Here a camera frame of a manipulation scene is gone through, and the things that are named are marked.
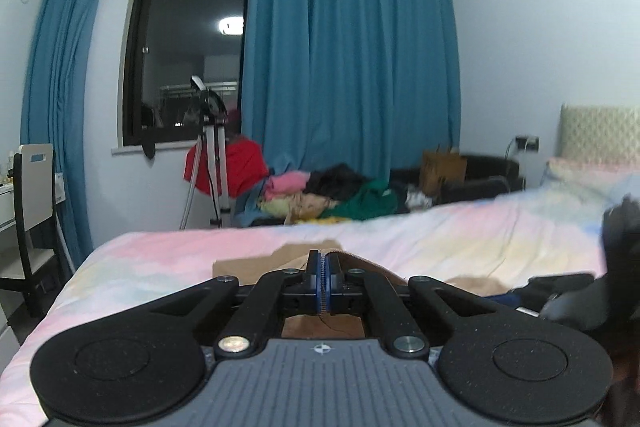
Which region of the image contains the tan shirt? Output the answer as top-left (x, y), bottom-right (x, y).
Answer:
top-left (213, 239), bottom-right (509, 339)

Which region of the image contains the yellow garment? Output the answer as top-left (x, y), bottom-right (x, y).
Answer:
top-left (258, 195), bottom-right (348, 225)

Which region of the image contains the tan garment on pile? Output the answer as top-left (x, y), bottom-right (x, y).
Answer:
top-left (288, 193), bottom-right (338, 221)

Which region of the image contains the pastel bed sheet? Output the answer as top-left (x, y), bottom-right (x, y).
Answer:
top-left (1, 159), bottom-right (639, 426)

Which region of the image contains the green garment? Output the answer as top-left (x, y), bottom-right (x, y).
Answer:
top-left (329, 180), bottom-right (399, 221)

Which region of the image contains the pink garment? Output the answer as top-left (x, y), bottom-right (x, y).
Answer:
top-left (262, 170), bottom-right (310, 200)

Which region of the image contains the black garment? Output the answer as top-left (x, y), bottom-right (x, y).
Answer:
top-left (303, 162), bottom-right (371, 202)

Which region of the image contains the red garment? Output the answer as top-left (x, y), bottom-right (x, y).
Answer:
top-left (183, 138), bottom-right (270, 198)

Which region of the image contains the brown paper bag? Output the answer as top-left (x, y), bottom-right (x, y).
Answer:
top-left (420, 148), bottom-right (468, 197)

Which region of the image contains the beige headboard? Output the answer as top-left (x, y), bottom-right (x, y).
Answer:
top-left (559, 105), bottom-right (639, 166)

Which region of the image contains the silver tripod with phone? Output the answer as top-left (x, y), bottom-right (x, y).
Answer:
top-left (179, 76), bottom-right (231, 231)

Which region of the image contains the blue curtain right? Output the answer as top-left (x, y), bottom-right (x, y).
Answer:
top-left (241, 0), bottom-right (461, 178)

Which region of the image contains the blue curtain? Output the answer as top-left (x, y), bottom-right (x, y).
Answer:
top-left (21, 0), bottom-right (100, 268)
top-left (241, 0), bottom-right (461, 178)

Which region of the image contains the white dresser desk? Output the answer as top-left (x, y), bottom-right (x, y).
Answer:
top-left (1, 184), bottom-right (23, 369)

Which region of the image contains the black and grey chair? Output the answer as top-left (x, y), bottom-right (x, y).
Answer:
top-left (1, 143), bottom-right (62, 317)

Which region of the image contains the dark window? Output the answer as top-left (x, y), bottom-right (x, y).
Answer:
top-left (122, 0), bottom-right (246, 146)

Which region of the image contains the blue curtain left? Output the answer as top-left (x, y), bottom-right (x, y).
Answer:
top-left (21, 0), bottom-right (100, 268)

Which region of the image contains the wall power socket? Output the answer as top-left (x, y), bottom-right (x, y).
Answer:
top-left (514, 135), bottom-right (539, 153)

